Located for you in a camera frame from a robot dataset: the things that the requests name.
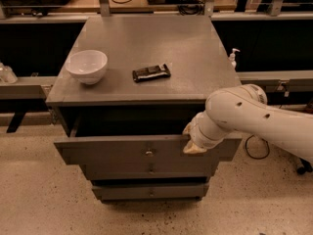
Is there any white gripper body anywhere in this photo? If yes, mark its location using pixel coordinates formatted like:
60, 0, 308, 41
189, 112, 229, 150

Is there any grey top drawer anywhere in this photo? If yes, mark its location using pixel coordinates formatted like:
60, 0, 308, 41
55, 115, 241, 165

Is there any grey drawer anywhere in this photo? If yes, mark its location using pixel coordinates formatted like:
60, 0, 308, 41
81, 163, 217, 180
55, 115, 241, 165
92, 183, 208, 201

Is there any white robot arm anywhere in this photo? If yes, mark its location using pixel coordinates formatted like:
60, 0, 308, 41
183, 84, 313, 163

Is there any grey middle drawer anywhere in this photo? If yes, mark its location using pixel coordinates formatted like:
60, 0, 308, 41
81, 163, 217, 180

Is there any grey drawer cabinet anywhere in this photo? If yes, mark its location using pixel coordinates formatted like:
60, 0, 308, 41
47, 16, 240, 187

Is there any grey bottom drawer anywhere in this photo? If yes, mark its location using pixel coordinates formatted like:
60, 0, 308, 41
92, 183, 208, 201

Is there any black snack bar wrapper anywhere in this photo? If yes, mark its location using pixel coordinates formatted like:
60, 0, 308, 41
132, 64, 171, 83

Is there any white pump bottle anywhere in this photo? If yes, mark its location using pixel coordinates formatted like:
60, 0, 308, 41
229, 48, 241, 69

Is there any black stand leg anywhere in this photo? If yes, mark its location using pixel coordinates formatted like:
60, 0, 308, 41
296, 159, 313, 175

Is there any white ceramic bowl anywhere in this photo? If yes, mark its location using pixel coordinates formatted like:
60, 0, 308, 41
65, 50, 108, 85

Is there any black floor cable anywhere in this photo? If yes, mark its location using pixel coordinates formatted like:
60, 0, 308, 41
245, 134, 271, 161

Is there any grey metal rail frame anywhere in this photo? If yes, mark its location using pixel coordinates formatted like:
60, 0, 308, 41
0, 0, 313, 100

